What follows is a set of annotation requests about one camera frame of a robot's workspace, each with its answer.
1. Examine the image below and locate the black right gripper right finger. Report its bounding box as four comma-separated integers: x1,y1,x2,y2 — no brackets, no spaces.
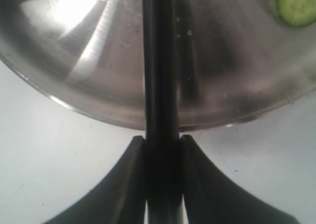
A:
181,135,298,224

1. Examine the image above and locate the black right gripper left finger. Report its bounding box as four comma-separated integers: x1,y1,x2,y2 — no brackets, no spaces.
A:
48,136,146,224

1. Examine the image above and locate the knife with grey handle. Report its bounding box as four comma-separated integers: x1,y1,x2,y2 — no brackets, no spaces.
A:
143,0,183,224

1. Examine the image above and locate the green cucumber chunk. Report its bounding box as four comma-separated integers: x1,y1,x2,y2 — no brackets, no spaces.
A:
276,0,316,27

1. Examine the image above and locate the round stainless steel plate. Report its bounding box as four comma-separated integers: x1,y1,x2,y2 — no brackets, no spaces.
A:
0,0,316,131

